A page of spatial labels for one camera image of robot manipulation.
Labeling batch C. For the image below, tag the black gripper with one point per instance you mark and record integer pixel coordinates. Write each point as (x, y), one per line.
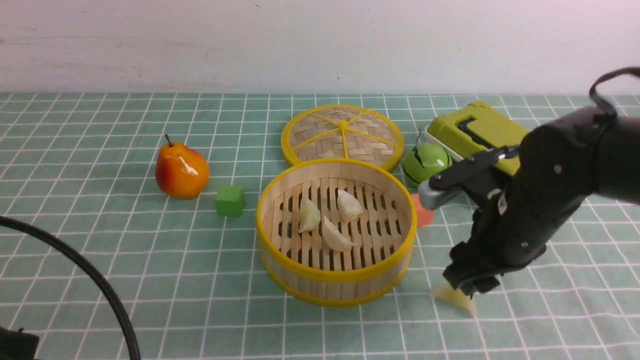
(513, 228)

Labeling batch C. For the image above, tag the pale toy dumpling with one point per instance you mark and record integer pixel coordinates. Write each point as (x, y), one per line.
(455, 297)

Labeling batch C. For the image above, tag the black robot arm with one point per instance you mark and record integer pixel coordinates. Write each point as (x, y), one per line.
(611, 141)

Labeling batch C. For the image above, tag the bamboo steamer tray yellow rim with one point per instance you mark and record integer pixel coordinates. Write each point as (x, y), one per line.
(303, 265)

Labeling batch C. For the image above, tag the bamboo steamer lid yellow rim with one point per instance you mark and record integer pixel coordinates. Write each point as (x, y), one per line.
(342, 131)

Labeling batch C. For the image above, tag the green lidded white box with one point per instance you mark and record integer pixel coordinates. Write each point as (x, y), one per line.
(472, 129)

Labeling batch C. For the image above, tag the orange wooden cube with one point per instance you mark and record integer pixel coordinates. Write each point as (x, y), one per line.
(424, 217)

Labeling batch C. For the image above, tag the green toy apple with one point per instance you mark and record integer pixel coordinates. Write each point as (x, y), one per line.
(423, 161)

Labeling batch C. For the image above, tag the white toy dumpling top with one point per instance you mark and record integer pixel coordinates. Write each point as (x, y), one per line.
(348, 206)

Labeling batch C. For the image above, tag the white toy dumpling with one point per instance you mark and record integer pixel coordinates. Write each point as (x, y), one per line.
(309, 216)
(334, 239)
(348, 206)

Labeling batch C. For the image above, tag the white toy dumpling centre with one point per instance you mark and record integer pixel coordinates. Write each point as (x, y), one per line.
(334, 239)

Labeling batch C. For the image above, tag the white toy dumpling left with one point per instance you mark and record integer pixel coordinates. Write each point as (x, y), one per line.
(309, 216)

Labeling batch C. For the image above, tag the green wooden cube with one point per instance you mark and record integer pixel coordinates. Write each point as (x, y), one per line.
(230, 201)

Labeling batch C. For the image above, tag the red orange toy pear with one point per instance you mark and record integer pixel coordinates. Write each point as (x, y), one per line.
(180, 171)

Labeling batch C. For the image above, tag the green checkered tablecloth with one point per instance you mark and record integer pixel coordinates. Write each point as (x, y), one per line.
(82, 166)

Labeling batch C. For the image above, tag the black device corner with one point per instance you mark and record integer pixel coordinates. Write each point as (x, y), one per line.
(18, 344)

